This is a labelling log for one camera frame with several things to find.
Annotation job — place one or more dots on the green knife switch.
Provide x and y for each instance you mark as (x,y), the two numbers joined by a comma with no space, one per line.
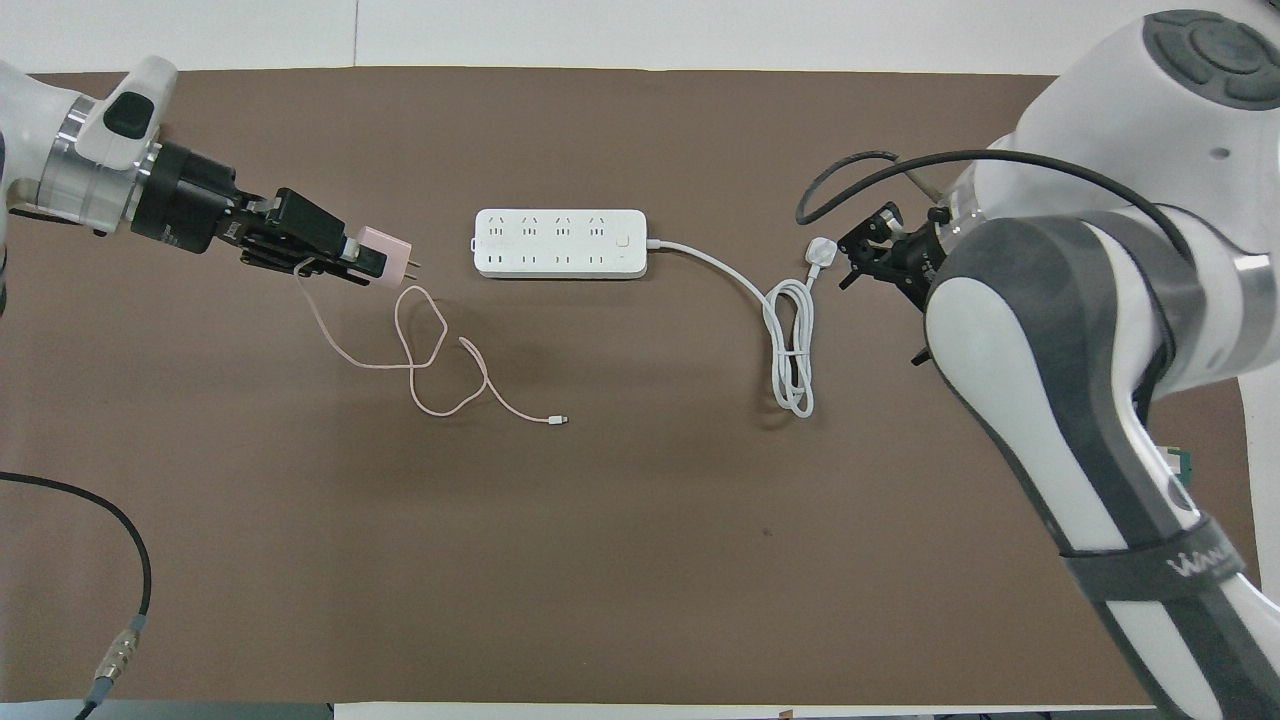
(1182,468)

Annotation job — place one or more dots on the pink charger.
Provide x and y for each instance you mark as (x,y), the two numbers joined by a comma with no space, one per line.
(385,252)

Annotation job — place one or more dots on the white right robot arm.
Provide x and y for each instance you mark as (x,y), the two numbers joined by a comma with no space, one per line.
(1080,330)

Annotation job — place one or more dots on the white power strip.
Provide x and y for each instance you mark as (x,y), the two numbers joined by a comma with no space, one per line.
(560,243)

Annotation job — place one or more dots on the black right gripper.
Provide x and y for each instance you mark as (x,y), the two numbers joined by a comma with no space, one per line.
(915,255)

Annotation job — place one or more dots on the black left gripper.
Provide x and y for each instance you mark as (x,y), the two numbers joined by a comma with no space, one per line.
(185,200)

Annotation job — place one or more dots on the brown table mat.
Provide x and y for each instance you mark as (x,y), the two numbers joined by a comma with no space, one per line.
(600,560)

